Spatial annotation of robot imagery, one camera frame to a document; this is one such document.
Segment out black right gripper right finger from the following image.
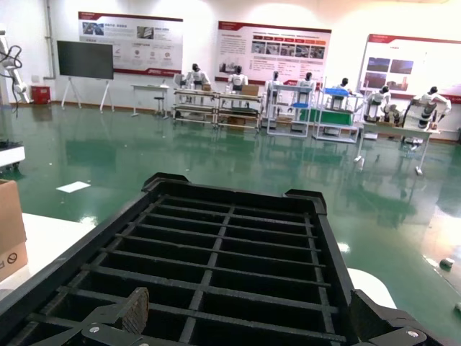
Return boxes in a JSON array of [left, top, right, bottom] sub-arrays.
[[349, 289, 447, 346]]

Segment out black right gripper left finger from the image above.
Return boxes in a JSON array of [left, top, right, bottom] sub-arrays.
[[30, 287, 151, 346]]

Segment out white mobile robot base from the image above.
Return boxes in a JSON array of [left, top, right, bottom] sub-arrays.
[[0, 140, 26, 170]]

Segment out black slotted plastic container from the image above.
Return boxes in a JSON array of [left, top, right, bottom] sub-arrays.
[[0, 172, 361, 346]]

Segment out brown cardboard box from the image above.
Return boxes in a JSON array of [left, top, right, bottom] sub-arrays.
[[0, 179, 29, 283]]

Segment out red box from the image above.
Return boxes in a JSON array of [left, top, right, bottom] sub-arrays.
[[30, 85, 51, 105]]

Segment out long white table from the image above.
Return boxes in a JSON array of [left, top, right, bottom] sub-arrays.
[[354, 121, 442, 177]]

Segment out white shelf rack green panel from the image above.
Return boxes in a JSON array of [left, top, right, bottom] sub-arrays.
[[311, 86, 360, 143]]

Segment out white shelf rack blue tray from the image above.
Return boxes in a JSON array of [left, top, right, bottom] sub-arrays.
[[266, 83, 314, 138]]

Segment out small white table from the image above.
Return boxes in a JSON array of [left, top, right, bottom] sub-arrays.
[[130, 84, 170, 118]]

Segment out black display on white stand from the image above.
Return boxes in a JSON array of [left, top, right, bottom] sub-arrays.
[[56, 40, 115, 110]]

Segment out metal frame roller workbench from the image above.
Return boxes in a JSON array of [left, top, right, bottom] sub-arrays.
[[171, 88, 219, 127], [215, 92, 263, 133]]

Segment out wall poster with dark photos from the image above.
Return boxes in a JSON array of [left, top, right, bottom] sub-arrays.
[[357, 33, 461, 105]]

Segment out white robot arm with cables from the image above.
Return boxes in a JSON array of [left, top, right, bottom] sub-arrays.
[[0, 34, 30, 105]]

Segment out wall poster with grey diagrams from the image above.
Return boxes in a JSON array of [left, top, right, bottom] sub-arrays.
[[78, 11, 184, 75]]

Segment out wall poster with photo row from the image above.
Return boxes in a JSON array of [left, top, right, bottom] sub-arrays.
[[215, 20, 332, 84]]

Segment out grey wall pipe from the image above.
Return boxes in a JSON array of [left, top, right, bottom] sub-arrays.
[[45, 0, 58, 81]]

